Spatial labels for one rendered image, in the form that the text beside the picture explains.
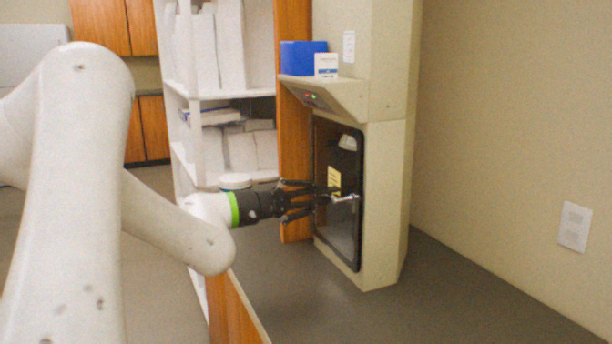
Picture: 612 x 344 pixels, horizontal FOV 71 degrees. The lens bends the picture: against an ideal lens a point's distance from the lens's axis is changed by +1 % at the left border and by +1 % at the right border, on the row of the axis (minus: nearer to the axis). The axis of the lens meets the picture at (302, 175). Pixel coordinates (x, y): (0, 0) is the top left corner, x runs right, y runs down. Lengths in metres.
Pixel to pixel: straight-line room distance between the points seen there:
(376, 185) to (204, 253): 0.47
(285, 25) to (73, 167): 0.93
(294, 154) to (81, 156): 0.94
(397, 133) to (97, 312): 0.84
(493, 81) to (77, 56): 1.06
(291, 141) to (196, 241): 0.60
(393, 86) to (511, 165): 0.43
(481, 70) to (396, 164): 0.41
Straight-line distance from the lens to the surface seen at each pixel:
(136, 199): 0.82
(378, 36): 1.05
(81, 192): 0.52
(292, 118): 1.37
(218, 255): 0.93
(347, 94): 1.01
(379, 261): 1.21
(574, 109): 1.20
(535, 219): 1.31
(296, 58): 1.17
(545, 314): 1.28
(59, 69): 0.64
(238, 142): 2.30
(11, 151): 0.73
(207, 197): 1.05
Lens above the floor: 1.60
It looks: 17 degrees down
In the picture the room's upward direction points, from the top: 1 degrees counter-clockwise
